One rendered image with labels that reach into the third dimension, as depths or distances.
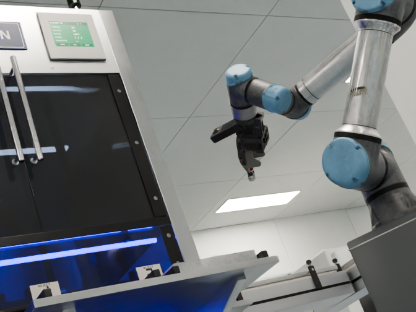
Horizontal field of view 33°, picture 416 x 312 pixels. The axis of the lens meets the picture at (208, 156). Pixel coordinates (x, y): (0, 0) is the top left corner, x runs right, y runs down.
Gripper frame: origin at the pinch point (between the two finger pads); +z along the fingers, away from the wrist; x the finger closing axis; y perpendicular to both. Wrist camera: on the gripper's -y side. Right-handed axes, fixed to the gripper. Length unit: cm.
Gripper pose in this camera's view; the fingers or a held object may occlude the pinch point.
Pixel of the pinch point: (247, 166)
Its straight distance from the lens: 217.7
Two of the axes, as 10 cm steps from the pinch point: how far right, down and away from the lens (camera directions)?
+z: 1.7, 7.7, 6.1
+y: 9.4, 0.6, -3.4
